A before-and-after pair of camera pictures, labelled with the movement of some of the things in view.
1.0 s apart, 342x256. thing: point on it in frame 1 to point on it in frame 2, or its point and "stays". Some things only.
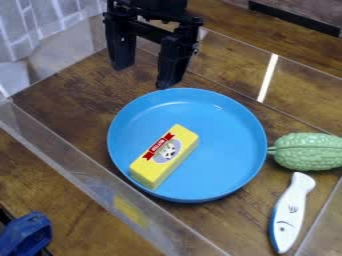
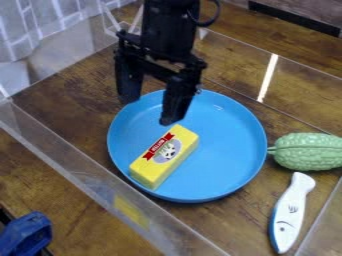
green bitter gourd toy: [308, 151] stays
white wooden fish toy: [287, 212] stays
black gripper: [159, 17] to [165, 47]
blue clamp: [25, 235] stays
